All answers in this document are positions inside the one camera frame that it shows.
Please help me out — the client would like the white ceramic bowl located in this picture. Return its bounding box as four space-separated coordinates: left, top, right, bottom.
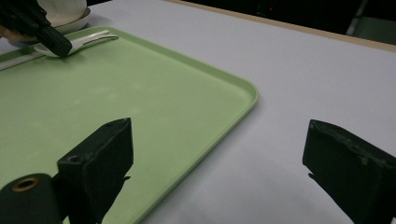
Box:
36 0 88 27

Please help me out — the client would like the white metal stand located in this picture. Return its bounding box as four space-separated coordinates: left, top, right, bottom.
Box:
345 0 366 35

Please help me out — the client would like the green plastic tray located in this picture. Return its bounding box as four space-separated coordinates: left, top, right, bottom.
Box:
0 25 260 224

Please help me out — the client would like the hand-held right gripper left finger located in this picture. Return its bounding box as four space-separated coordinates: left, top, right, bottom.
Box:
56 117 134 224

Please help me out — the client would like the white ceramic plate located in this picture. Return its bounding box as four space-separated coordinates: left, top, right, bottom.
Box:
8 7 92 49

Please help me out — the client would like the wooden table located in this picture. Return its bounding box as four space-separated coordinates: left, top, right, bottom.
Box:
163 0 396 53

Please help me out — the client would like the white spoon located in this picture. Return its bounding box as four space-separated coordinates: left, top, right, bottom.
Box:
33 33 120 59

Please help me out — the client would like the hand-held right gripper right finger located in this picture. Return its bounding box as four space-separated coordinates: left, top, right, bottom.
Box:
302 119 396 224

